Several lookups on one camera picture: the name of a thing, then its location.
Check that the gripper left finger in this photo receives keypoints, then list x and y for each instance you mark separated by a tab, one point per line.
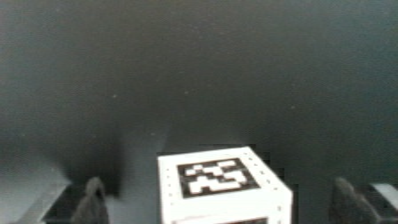
69	205

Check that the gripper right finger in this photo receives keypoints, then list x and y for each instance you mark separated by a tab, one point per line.
362	203

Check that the small white cube block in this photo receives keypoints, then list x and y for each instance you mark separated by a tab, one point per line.
220	189

